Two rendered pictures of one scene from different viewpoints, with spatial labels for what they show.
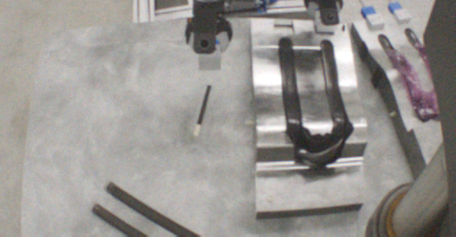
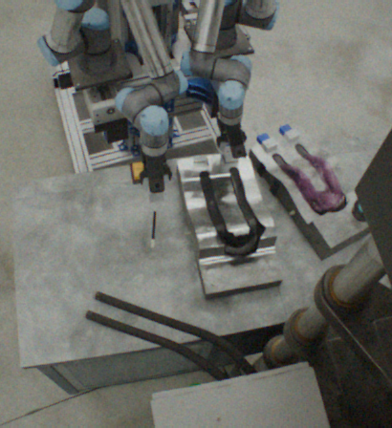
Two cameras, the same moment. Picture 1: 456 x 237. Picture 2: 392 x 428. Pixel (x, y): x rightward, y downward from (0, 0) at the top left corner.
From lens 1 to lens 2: 0.29 m
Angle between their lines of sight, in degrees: 8
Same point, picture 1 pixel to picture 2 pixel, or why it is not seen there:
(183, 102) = (140, 225)
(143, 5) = (78, 152)
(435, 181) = (365, 264)
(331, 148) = (250, 243)
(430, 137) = (329, 225)
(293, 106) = (217, 218)
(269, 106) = (201, 221)
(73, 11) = (13, 158)
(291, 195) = (228, 279)
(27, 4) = not seen: outside the picture
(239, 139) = (182, 245)
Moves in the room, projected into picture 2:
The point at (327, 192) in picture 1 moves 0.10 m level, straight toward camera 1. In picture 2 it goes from (252, 274) to (247, 303)
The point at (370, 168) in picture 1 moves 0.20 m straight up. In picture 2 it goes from (281, 254) to (294, 227)
